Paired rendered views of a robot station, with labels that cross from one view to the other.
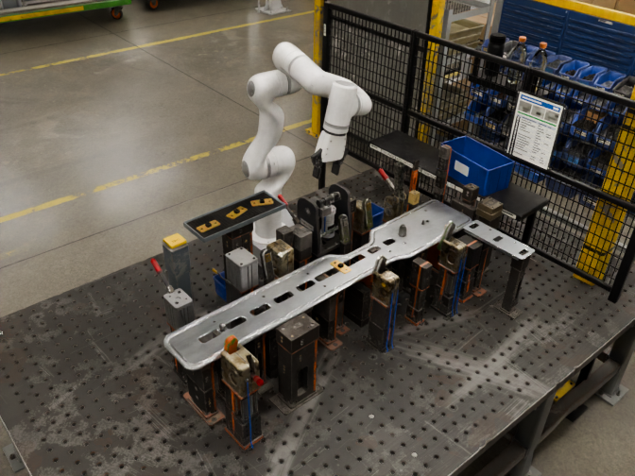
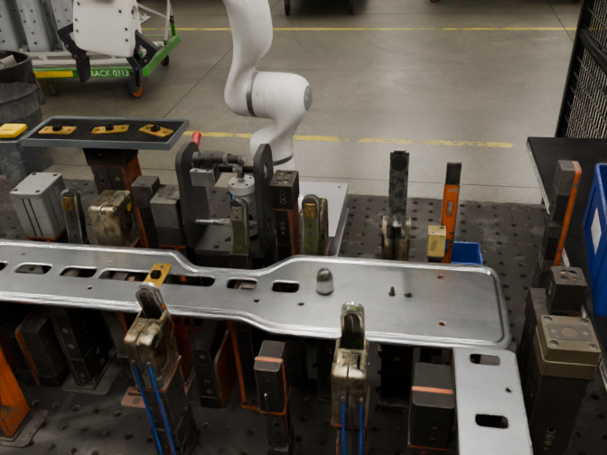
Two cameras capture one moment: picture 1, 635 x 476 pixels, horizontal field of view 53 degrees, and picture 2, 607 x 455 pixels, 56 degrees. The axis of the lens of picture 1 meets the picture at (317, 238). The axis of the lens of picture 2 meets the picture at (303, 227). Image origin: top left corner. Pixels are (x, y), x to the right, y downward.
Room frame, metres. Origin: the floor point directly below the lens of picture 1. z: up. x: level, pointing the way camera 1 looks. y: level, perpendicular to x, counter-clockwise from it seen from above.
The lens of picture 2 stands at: (1.59, -1.01, 1.70)
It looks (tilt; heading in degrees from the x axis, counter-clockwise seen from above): 34 degrees down; 54
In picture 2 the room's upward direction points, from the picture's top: 4 degrees counter-clockwise
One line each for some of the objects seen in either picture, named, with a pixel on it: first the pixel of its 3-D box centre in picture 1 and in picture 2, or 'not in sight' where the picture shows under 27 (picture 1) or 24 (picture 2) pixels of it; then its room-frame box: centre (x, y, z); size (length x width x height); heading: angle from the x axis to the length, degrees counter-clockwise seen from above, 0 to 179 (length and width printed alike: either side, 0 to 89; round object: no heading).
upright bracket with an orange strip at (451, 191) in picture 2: (409, 210); (443, 268); (2.38, -0.40, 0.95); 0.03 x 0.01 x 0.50; 132
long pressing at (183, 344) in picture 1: (337, 270); (145, 280); (1.87, -0.08, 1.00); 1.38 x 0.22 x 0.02; 132
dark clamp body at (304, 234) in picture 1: (300, 269); (183, 261); (2.01, 0.07, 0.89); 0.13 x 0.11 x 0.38; 42
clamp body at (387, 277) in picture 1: (382, 310); (164, 392); (1.80, -0.25, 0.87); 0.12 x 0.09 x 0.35; 42
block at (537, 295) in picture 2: (459, 232); (528, 367); (2.37, -0.64, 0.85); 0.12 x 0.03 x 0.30; 42
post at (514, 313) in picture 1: (514, 282); not in sight; (2.02, -0.80, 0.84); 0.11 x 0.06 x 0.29; 42
